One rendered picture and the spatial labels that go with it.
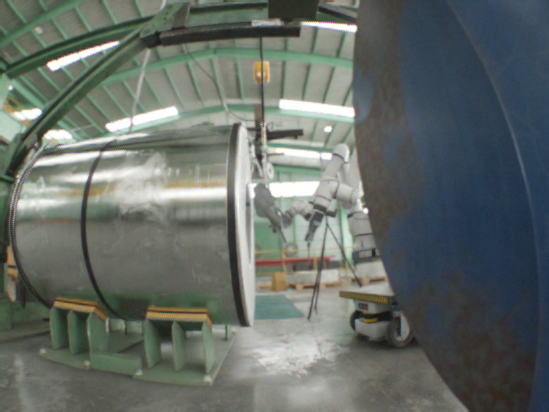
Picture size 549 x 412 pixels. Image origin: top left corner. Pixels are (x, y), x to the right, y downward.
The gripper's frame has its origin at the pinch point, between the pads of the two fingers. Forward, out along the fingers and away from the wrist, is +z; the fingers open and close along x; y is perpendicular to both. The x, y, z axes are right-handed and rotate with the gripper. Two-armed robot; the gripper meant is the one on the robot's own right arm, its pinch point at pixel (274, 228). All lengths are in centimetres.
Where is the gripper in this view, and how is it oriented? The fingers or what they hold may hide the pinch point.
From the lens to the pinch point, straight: 209.7
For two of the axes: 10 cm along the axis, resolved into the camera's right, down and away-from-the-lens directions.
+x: 7.3, 5.1, -4.6
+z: -6.8, 6.0, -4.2
